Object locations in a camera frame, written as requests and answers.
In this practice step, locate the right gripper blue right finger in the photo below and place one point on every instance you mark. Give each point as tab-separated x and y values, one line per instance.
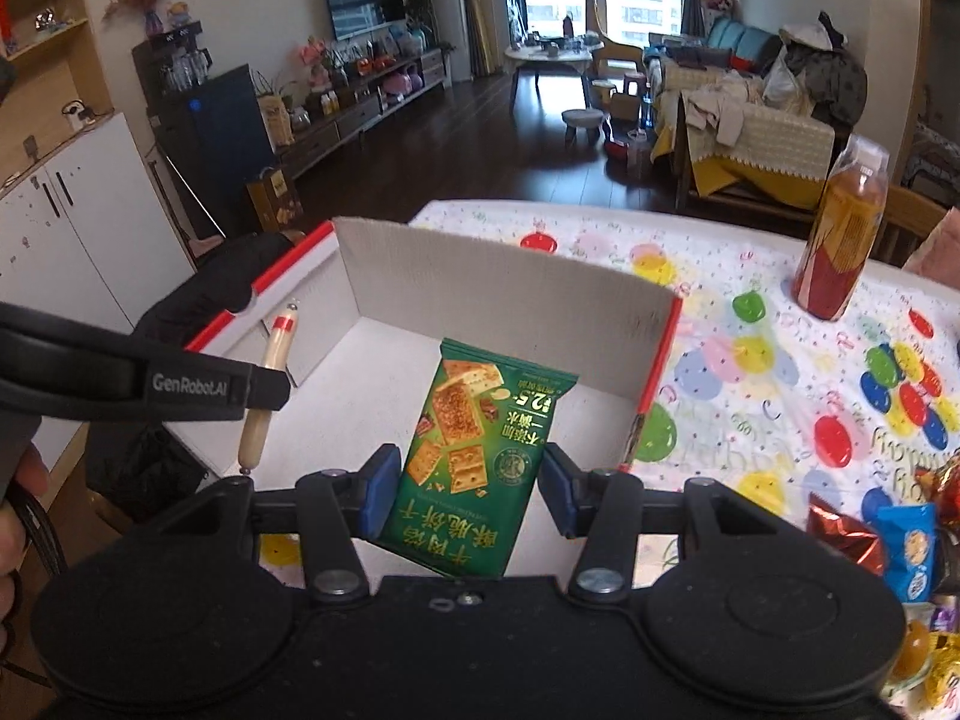
602	509

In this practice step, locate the balloon pattern tablecloth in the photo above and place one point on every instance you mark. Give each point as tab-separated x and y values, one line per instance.
773	402

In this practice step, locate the sofa with cream cover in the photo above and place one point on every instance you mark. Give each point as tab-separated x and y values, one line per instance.
720	118

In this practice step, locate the red yellow snack bag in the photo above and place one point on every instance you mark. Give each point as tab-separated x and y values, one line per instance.
941	488

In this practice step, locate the clear egg snack packet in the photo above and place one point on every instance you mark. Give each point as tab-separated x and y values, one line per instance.
912	662

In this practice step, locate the person's left hand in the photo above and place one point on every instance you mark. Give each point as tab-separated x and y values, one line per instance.
32	474

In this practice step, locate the sausage stick snack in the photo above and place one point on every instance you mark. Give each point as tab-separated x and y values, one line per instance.
270	389

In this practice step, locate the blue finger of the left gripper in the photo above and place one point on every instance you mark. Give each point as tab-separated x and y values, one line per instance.
64	369

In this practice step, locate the brown foil snack bag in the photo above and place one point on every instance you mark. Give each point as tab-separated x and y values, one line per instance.
845	534

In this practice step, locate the red cardboard box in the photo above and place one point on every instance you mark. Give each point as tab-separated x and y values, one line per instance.
376	300

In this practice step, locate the pile of dark clothes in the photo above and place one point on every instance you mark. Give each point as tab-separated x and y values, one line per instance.
834	80

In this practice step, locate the round coffee table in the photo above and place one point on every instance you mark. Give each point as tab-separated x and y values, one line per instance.
549	59

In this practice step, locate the wooden chair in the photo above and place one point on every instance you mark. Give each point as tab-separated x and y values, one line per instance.
908	220

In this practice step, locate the dark tv cabinet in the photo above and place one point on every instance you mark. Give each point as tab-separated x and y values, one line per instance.
345	115

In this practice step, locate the yellow snack packet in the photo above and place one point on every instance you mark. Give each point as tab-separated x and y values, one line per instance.
942	681

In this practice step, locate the orange drink bottle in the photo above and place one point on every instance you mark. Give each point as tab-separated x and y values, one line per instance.
849	215

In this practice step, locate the blue cookie packet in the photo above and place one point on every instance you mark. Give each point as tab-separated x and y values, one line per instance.
907	533

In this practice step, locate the white cabinet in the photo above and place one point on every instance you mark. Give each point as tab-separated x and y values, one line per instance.
85	236

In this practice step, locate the small grey stool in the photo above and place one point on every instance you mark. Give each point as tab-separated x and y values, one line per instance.
589	120

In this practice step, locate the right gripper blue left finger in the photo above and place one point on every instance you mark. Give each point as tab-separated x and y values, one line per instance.
332	510

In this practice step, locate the green cracker packet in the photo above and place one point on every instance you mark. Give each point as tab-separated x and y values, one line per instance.
473	460

